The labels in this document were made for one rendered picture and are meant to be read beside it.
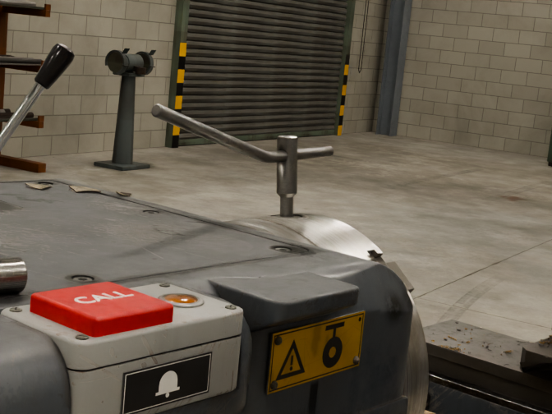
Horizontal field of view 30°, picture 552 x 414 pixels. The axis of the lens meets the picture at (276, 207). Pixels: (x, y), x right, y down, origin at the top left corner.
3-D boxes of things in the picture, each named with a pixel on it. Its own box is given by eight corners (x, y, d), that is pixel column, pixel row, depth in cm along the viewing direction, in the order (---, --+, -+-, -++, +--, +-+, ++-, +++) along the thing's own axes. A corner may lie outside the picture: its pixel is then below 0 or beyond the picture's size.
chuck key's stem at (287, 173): (282, 241, 112) (283, 135, 110) (300, 242, 111) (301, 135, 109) (272, 243, 110) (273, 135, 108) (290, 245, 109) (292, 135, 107)
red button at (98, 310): (93, 354, 56) (95, 317, 55) (26, 325, 60) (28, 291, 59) (173, 336, 60) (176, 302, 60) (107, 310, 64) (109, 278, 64)
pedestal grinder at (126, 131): (121, 171, 964) (131, 48, 945) (91, 165, 982) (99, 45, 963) (152, 168, 1004) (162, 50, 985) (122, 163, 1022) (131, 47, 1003)
